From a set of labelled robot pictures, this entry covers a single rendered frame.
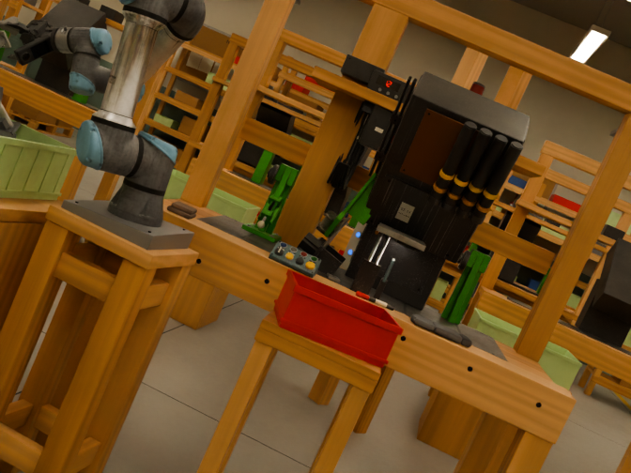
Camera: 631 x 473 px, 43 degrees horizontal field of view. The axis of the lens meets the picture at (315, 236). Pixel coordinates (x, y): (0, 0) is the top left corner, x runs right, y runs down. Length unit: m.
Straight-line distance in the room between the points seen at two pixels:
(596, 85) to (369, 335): 1.42
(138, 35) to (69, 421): 1.01
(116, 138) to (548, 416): 1.47
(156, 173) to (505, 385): 1.19
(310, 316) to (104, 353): 0.54
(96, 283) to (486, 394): 1.18
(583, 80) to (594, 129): 9.73
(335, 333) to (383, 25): 1.36
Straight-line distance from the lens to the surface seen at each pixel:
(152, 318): 2.32
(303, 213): 3.02
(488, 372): 2.46
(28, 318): 2.23
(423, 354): 2.44
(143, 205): 2.17
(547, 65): 3.08
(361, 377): 2.10
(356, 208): 2.64
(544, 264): 3.14
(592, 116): 12.83
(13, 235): 2.31
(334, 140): 3.01
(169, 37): 2.27
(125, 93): 2.12
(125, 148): 2.12
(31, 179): 2.43
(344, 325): 2.11
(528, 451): 2.55
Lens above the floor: 1.25
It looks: 5 degrees down
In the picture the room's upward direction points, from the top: 24 degrees clockwise
